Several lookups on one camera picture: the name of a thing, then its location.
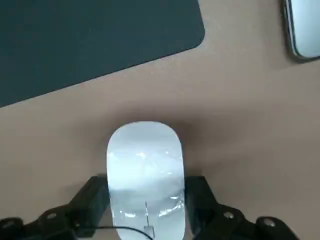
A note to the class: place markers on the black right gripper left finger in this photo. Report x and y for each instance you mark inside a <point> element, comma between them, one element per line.
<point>62,222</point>

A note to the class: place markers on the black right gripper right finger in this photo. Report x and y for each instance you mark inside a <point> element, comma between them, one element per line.
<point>212,225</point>

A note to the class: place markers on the white computer mouse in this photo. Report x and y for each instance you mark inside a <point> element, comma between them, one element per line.
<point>146,162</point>

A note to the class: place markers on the black mouse pad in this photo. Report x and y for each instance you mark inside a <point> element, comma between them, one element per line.
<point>87,37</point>

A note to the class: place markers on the silver closed laptop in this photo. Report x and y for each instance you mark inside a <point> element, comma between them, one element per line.
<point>306,27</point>

